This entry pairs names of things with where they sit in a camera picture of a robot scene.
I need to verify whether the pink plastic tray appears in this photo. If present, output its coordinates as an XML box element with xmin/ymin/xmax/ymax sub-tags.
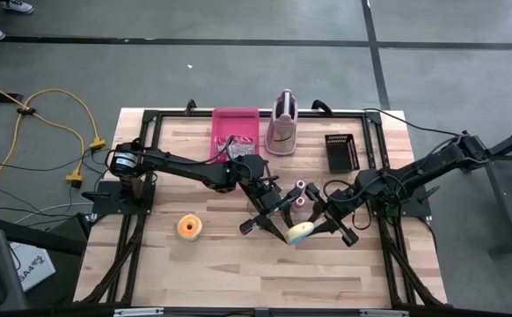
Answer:
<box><xmin>210</xmin><ymin>107</ymin><xmax>261</xmax><ymax>165</ymax></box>

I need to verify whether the dark metal stand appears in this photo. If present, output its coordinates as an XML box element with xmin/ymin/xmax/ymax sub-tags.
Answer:
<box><xmin>457</xmin><ymin>121</ymin><xmax>512</xmax><ymax>259</ymax></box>

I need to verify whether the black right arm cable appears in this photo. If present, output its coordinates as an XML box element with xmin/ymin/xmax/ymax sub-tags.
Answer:
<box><xmin>361</xmin><ymin>107</ymin><xmax>464</xmax><ymax>138</ymax></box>

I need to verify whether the black aluminium table frame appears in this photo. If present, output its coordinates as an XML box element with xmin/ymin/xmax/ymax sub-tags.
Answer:
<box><xmin>73</xmin><ymin>108</ymin><xmax>449</xmax><ymax>309</ymax></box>

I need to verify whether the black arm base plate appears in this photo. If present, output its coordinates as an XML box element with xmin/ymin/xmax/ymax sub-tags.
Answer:
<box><xmin>369</xmin><ymin>182</ymin><xmax>433</xmax><ymax>219</ymax></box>
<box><xmin>82</xmin><ymin>180</ymin><xmax>157</xmax><ymax>216</ymax></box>

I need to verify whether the white printed box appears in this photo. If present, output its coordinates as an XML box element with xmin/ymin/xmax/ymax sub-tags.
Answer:
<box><xmin>8</xmin><ymin>241</ymin><xmax>57</xmax><ymax>292</ymax></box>

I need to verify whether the blue iced toy donut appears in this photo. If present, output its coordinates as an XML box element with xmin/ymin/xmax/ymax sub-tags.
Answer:
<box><xmin>284</xmin><ymin>220</ymin><xmax>316</xmax><ymax>247</ymax></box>

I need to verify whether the clear plastic bin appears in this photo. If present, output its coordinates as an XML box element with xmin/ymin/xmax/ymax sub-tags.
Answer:
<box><xmin>255</xmin><ymin>178</ymin><xmax>326</xmax><ymax>222</ymax></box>

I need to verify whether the black mesh basket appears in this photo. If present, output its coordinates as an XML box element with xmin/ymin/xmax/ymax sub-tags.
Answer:
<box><xmin>325</xmin><ymin>134</ymin><xmax>361</xmax><ymax>173</ymax></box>

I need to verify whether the orange iced toy donut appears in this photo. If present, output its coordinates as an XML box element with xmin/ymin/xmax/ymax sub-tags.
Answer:
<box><xmin>176</xmin><ymin>213</ymin><xmax>204</xmax><ymax>242</ymax></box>

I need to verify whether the yellow extension cable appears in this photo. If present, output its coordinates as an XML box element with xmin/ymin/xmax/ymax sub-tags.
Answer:
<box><xmin>18</xmin><ymin>87</ymin><xmax>107</xmax><ymax>151</ymax></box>
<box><xmin>0</xmin><ymin>74</ymin><xmax>85</xmax><ymax>202</ymax></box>

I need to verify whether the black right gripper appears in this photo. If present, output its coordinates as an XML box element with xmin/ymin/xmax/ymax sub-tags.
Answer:
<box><xmin>304</xmin><ymin>182</ymin><xmax>365</xmax><ymax>247</ymax></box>

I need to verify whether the red snack packet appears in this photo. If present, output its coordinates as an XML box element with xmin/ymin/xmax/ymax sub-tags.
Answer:
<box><xmin>214</xmin><ymin>135</ymin><xmax>258</xmax><ymax>160</ymax></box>

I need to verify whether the dark side desk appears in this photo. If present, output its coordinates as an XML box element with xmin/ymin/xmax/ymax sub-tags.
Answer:
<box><xmin>0</xmin><ymin>206</ymin><xmax>88</xmax><ymax>312</ymax></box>

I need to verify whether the silver metal bracket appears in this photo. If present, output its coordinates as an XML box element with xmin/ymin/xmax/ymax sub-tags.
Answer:
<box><xmin>113</xmin><ymin>307</ymin><xmax>165</xmax><ymax>317</ymax></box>
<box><xmin>360</xmin><ymin>309</ymin><xmax>411</xmax><ymax>317</ymax></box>

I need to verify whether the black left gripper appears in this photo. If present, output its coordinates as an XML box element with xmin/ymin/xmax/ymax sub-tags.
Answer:
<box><xmin>239</xmin><ymin>173</ymin><xmax>304</xmax><ymax>243</ymax></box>

